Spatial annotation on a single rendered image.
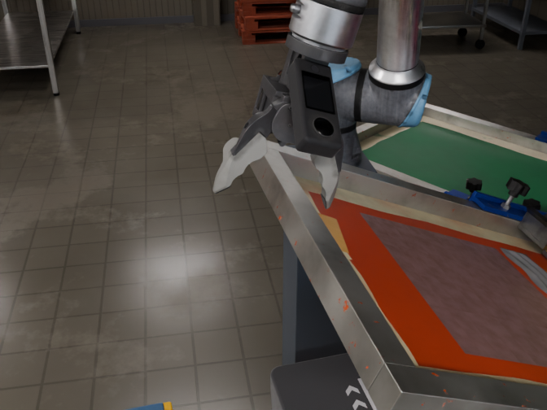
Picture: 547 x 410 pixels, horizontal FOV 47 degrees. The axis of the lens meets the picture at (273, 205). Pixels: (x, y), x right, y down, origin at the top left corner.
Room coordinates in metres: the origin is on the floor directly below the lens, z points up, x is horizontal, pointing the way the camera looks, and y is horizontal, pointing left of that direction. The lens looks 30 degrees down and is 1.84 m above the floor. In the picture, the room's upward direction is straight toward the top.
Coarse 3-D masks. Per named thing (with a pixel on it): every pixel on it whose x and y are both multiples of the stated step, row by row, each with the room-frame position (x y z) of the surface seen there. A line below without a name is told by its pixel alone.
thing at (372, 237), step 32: (352, 224) 0.82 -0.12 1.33; (384, 224) 0.87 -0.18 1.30; (416, 224) 0.93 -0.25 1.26; (352, 256) 0.71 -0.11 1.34; (384, 256) 0.75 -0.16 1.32; (416, 256) 0.79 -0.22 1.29; (448, 256) 0.83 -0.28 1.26; (480, 256) 0.88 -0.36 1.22; (544, 256) 1.01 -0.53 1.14; (480, 288) 0.75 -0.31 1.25; (512, 288) 0.80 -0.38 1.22
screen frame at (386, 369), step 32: (256, 160) 0.90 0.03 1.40; (288, 160) 0.94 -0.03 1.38; (288, 192) 0.77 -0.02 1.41; (384, 192) 0.98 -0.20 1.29; (416, 192) 1.00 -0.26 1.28; (288, 224) 0.72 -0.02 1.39; (320, 224) 0.70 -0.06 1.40; (480, 224) 1.04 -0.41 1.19; (512, 224) 1.06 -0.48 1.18; (320, 256) 0.61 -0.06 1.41; (320, 288) 0.58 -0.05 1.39; (352, 288) 0.55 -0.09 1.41; (352, 320) 0.50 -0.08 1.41; (384, 320) 0.51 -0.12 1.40; (352, 352) 0.48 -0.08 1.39; (384, 352) 0.45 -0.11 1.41; (384, 384) 0.42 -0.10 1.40; (416, 384) 0.41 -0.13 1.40; (448, 384) 0.43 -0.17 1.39; (480, 384) 0.45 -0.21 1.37; (512, 384) 0.47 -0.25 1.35
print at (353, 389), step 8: (344, 384) 0.85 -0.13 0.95; (352, 384) 0.85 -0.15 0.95; (360, 384) 0.85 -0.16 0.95; (344, 392) 0.83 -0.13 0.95; (352, 392) 0.83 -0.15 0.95; (360, 392) 0.83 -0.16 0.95; (368, 392) 0.83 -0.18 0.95; (352, 400) 0.81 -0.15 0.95; (360, 400) 0.81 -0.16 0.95; (368, 400) 0.81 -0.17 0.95; (352, 408) 0.79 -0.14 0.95; (360, 408) 0.79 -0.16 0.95; (368, 408) 0.79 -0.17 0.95; (376, 408) 0.79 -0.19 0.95
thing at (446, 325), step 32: (384, 288) 0.65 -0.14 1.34; (416, 288) 0.68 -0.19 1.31; (448, 288) 0.71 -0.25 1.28; (416, 320) 0.59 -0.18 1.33; (448, 320) 0.62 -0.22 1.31; (480, 320) 0.65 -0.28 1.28; (512, 320) 0.68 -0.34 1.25; (544, 320) 0.72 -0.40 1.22; (416, 352) 0.52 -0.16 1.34; (448, 352) 0.54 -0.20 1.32; (480, 352) 0.57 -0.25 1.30; (512, 352) 0.59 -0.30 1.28; (544, 352) 0.62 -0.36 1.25
